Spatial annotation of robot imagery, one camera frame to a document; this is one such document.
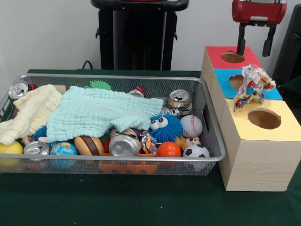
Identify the wooden box with three holes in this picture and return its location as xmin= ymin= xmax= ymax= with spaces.
xmin=200 ymin=46 xmax=301 ymax=192

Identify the white baseball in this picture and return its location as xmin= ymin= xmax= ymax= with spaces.
xmin=180 ymin=114 xmax=203 ymax=138

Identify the orange ball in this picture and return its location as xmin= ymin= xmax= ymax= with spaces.
xmin=156 ymin=141 xmax=182 ymax=167

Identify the dark green tablecloth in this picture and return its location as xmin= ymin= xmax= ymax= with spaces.
xmin=0 ymin=68 xmax=301 ymax=226
xmin=277 ymin=76 xmax=301 ymax=111

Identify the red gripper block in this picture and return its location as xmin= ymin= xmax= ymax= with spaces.
xmin=231 ymin=0 xmax=288 ymax=57

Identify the blue fuzzy toy with eyes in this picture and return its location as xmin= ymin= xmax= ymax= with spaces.
xmin=150 ymin=112 xmax=184 ymax=144

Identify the light blue muslin cloth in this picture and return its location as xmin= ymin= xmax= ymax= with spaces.
xmin=46 ymin=86 xmax=165 ymax=144

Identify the crushed silver can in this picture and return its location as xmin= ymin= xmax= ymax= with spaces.
xmin=108 ymin=134 xmax=142 ymax=157

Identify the cream muslin cloth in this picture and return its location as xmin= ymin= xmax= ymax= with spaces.
xmin=0 ymin=84 xmax=63 ymax=146

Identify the black and white soccer ball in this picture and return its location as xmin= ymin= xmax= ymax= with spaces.
xmin=182 ymin=144 xmax=210 ymax=172

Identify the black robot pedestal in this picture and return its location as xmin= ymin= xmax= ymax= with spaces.
xmin=90 ymin=0 xmax=190 ymax=71

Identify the colourful paper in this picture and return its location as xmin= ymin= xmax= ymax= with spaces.
xmin=233 ymin=64 xmax=277 ymax=113

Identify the globe print ball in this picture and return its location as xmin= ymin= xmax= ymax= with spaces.
xmin=49 ymin=142 xmax=79 ymax=170

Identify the gold drink can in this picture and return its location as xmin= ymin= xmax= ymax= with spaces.
xmin=167 ymin=89 xmax=191 ymax=109

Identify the shallow metal mesh bin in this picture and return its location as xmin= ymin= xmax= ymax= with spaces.
xmin=0 ymin=73 xmax=226 ymax=177

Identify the toy hamburger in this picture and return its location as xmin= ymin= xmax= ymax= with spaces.
xmin=74 ymin=135 xmax=105 ymax=156

